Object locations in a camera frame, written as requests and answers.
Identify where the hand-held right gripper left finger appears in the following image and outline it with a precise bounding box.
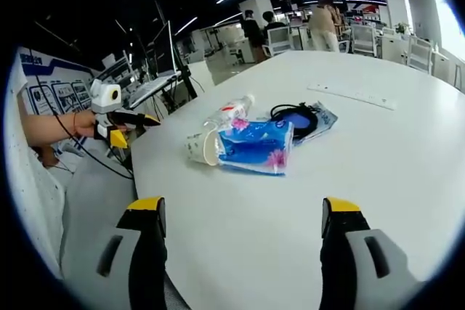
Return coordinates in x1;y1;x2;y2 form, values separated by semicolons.
61;196;169;310

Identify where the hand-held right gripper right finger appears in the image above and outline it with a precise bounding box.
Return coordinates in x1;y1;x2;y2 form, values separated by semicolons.
319;196;428;310

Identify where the white paper cup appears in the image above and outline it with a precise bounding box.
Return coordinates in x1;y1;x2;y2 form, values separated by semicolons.
185;126;221;166

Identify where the clear plastic bottle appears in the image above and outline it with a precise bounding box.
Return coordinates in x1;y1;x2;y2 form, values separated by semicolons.
201;94;256;132

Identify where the blue tissue pack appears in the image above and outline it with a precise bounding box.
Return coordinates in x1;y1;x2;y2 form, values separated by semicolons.
216;119;295;177

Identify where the bag with black cable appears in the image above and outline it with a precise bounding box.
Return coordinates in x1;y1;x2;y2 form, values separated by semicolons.
269;101;339;146

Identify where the person's left hand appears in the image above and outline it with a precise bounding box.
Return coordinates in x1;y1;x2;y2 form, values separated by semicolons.
70;110;128;139

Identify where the white table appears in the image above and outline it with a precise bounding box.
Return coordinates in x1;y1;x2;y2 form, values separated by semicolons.
129;50;464;310

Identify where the white ruler strip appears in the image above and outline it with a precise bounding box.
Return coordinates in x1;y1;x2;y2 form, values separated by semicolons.
307;83;397;110

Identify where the white office chair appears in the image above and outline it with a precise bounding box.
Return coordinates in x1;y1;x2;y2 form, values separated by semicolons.
349;23;379;59
261;25;294;57
405;36;435;73

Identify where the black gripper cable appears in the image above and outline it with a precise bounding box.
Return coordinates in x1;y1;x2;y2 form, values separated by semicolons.
28;48;134;180

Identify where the wall poster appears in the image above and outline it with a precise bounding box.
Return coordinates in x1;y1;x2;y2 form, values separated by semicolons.
16;46;101;118

